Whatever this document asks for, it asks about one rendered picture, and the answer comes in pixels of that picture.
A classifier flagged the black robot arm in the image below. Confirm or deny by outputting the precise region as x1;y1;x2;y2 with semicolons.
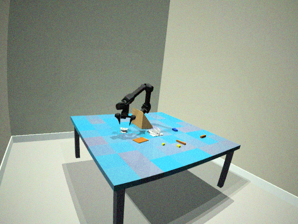
116;84;153;119

